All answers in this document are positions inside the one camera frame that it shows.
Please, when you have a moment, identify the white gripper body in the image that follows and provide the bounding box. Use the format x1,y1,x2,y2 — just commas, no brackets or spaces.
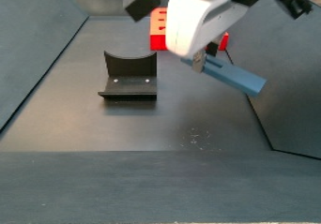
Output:
166,0,249,58

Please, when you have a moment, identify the black curved holder stand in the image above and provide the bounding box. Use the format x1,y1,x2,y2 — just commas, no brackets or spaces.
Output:
98,52,157,100

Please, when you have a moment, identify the red foam shape board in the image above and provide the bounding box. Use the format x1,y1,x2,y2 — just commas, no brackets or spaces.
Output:
150,7,230,51

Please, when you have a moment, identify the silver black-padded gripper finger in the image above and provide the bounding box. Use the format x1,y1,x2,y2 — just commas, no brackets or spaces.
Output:
191,49,206,73
206,37,222,56

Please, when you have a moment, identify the blue double-square block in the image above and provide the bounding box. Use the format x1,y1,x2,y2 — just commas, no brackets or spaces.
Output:
179,53,269,97

